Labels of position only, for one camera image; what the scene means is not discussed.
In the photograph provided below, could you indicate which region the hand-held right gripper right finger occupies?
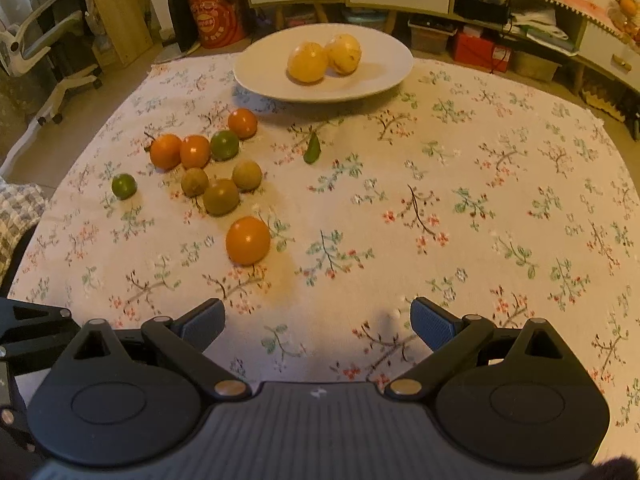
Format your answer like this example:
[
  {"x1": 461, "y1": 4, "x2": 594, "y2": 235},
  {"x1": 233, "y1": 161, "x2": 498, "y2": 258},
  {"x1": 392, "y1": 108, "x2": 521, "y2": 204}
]
[{"x1": 384, "y1": 296, "x2": 567, "y2": 402}]

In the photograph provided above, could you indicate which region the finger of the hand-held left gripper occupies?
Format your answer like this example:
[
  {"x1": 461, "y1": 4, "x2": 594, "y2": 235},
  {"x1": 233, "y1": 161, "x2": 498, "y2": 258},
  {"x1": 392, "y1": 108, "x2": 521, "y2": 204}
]
[
  {"x1": 0, "y1": 297, "x2": 81, "y2": 377},
  {"x1": 0, "y1": 400, "x2": 30, "y2": 463}
]

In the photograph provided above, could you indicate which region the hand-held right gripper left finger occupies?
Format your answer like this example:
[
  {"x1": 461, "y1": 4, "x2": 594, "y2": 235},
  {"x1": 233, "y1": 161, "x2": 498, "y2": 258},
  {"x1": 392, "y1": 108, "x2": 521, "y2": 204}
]
[{"x1": 72, "y1": 298, "x2": 252, "y2": 402}]

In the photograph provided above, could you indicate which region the large orange tangerine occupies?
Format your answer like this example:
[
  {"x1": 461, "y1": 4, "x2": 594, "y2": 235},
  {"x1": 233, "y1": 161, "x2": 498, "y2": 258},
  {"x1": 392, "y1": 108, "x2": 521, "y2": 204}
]
[{"x1": 225, "y1": 216, "x2": 272, "y2": 266}]

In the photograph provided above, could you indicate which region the brown round fruit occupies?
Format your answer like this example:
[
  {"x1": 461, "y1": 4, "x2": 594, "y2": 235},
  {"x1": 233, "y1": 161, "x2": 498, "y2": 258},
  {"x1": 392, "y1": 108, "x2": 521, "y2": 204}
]
[
  {"x1": 202, "y1": 178, "x2": 241, "y2": 217},
  {"x1": 180, "y1": 167, "x2": 210, "y2": 198},
  {"x1": 232, "y1": 160, "x2": 263, "y2": 192}
]

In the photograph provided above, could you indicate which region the green tangerine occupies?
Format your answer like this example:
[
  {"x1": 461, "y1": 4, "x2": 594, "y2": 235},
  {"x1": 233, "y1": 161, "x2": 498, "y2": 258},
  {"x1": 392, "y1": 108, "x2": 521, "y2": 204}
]
[
  {"x1": 111, "y1": 173, "x2": 138, "y2": 200},
  {"x1": 210, "y1": 130, "x2": 240, "y2": 162}
]

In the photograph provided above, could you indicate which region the small orange tangerine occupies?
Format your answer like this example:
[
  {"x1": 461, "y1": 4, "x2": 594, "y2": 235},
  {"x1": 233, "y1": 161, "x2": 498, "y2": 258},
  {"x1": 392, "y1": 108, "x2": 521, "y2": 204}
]
[
  {"x1": 180, "y1": 134, "x2": 212, "y2": 169},
  {"x1": 228, "y1": 108, "x2": 259, "y2": 139},
  {"x1": 149, "y1": 133, "x2": 183, "y2": 171}
]

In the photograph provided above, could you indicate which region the white ribbed plate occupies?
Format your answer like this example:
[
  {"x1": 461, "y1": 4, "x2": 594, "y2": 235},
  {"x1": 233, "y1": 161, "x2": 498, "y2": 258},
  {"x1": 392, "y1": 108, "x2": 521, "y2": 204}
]
[{"x1": 233, "y1": 23, "x2": 414, "y2": 103}]

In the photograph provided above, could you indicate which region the checkered cloth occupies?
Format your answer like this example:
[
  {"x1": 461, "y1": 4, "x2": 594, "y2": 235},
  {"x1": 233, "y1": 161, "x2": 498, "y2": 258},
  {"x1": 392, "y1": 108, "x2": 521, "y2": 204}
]
[{"x1": 0, "y1": 180, "x2": 48, "y2": 281}]

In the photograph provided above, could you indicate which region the floral tablecloth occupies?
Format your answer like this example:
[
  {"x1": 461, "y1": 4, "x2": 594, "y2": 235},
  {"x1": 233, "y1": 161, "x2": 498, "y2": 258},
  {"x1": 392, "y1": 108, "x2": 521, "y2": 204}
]
[{"x1": 7, "y1": 52, "x2": 640, "y2": 466}]

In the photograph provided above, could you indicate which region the green leaf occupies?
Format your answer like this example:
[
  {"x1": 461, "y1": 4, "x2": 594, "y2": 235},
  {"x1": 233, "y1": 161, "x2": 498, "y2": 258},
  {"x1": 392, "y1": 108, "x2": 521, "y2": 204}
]
[{"x1": 303, "y1": 131, "x2": 322, "y2": 165}]

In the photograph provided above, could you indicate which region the white office chair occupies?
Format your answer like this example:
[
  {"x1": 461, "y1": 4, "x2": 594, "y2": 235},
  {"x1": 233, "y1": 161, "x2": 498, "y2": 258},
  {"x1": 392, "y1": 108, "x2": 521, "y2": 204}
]
[{"x1": 0, "y1": 10, "x2": 103, "y2": 128}]

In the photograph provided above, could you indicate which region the white floor pad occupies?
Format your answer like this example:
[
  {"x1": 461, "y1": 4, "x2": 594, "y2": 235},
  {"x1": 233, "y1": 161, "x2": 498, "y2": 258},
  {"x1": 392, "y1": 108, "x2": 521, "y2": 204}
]
[{"x1": 160, "y1": 40, "x2": 201, "y2": 58}]

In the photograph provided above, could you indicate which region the red cardboard box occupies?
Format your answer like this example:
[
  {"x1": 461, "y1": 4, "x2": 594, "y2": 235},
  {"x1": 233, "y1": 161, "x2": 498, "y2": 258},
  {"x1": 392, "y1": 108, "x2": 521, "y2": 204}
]
[{"x1": 454, "y1": 30, "x2": 512, "y2": 72}]

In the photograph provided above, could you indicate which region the beige storage box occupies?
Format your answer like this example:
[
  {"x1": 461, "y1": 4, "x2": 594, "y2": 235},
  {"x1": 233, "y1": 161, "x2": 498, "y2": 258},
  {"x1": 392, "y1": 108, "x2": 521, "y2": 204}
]
[{"x1": 510, "y1": 50, "x2": 561, "y2": 82}]

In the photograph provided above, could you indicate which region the small wooden rack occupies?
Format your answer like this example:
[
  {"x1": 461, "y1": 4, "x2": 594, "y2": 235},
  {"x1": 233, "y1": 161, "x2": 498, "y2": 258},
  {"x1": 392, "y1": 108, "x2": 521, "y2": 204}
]
[{"x1": 582, "y1": 82, "x2": 626, "y2": 121}]

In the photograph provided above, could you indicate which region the yellow passion fruit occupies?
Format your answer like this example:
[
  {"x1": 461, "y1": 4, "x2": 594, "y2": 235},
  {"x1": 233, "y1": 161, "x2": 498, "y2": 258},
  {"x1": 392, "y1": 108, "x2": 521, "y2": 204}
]
[
  {"x1": 286, "y1": 41, "x2": 330, "y2": 84},
  {"x1": 325, "y1": 34, "x2": 362, "y2": 76}
]

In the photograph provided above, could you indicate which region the clear plastic storage bin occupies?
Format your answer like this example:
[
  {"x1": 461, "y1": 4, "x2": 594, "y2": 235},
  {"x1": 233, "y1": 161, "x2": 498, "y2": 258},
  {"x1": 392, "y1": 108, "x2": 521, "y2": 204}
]
[
  {"x1": 345, "y1": 7, "x2": 388, "y2": 33},
  {"x1": 407, "y1": 19, "x2": 458, "y2": 56},
  {"x1": 282, "y1": 5, "x2": 321, "y2": 26}
]

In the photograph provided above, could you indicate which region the black flat case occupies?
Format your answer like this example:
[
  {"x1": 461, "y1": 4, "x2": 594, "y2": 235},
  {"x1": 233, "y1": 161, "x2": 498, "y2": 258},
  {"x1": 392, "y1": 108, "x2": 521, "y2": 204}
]
[{"x1": 167, "y1": 0, "x2": 201, "y2": 55}]

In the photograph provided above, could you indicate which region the red printed bag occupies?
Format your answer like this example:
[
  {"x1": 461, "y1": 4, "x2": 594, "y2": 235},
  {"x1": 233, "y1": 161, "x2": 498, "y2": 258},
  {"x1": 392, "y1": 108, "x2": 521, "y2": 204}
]
[{"x1": 182, "y1": 0, "x2": 247, "y2": 50}]

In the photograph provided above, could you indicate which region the pile of papers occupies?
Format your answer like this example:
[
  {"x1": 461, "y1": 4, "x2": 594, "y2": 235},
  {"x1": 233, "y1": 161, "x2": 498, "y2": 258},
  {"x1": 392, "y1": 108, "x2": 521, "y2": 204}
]
[{"x1": 512, "y1": 7, "x2": 576, "y2": 51}]

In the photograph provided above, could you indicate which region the wooden board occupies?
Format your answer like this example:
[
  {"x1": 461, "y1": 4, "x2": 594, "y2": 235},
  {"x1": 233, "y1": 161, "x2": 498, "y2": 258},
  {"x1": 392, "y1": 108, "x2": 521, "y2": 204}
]
[{"x1": 89, "y1": 0, "x2": 153, "y2": 67}]

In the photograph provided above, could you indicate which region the low wooden media stand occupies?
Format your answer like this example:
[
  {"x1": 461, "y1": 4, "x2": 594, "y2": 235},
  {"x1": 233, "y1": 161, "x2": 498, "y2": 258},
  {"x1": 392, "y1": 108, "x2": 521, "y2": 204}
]
[{"x1": 452, "y1": 0, "x2": 640, "y2": 106}]

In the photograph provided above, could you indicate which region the black electronics box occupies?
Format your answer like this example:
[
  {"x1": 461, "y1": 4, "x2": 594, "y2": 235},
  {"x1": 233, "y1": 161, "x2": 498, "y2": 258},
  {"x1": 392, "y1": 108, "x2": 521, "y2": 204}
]
[{"x1": 455, "y1": 0, "x2": 511, "y2": 23}]

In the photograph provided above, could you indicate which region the white media stand drawer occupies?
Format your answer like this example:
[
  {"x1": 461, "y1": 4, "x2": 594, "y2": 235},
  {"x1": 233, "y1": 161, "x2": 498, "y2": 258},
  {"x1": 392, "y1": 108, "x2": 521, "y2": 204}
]
[{"x1": 580, "y1": 25, "x2": 640, "y2": 78}]

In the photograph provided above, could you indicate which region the orange fruit ornament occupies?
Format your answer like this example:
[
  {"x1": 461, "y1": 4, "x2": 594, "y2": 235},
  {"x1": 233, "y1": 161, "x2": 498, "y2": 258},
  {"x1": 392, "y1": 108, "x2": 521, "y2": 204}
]
[{"x1": 607, "y1": 0, "x2": 640, "y2": 38}]

